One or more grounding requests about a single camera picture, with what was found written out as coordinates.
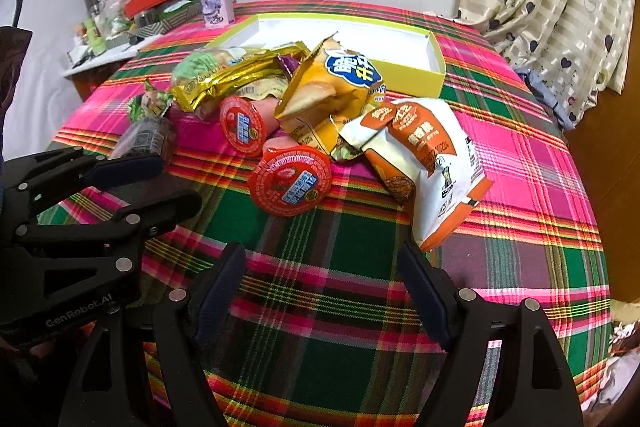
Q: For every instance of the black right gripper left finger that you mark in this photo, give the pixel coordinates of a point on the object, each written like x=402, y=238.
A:
x=186, y=323

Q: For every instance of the yellow-green cardboard box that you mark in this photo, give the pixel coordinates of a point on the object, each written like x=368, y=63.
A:
x=409, y=59

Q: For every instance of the brown wooden wardrobe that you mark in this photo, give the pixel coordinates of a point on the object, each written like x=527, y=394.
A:
x=605, y=148

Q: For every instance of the pink green plaid tablecloth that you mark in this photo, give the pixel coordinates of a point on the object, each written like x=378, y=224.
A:
x=322, y=331

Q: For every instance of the gold foil snack bar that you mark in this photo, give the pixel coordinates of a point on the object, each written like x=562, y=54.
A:
x=262, y=63

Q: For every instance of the red lid jelly cup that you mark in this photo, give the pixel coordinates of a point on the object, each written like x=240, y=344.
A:
x=290, y=179
x=246, y=124

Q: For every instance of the white side shelf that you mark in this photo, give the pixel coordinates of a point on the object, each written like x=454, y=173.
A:
x=122, y=53

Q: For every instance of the yellow potato sticks bag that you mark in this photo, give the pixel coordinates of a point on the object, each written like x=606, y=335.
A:
x=331, y=87

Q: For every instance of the grey striped box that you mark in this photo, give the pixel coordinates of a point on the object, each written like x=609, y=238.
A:
x=152, y=23

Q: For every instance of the white orange snack bag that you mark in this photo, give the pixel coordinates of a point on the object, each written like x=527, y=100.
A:
x=425, y=160

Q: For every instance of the blue grey cloth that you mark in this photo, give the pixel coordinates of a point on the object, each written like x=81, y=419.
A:
x=546, y=98

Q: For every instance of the pale green snack packet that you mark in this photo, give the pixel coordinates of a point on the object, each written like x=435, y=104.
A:
x=273, y=86

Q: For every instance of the green leafy snack packet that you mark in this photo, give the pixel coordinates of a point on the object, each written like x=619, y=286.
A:
x=151, y=103

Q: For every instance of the dark grey snack packet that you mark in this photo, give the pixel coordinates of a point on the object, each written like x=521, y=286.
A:
x=147, y=136

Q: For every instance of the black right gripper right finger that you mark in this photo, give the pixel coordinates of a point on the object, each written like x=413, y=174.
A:
x=533, y=384

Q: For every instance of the clear green nut bag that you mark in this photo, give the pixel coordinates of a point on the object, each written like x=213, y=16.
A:
x=206, y=67

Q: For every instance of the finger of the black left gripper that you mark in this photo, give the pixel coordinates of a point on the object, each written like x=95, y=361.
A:
x=38, y=181
x=129, y=227

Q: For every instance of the purple foil snack packet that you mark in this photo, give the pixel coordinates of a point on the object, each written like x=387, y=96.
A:
x=289, y=65

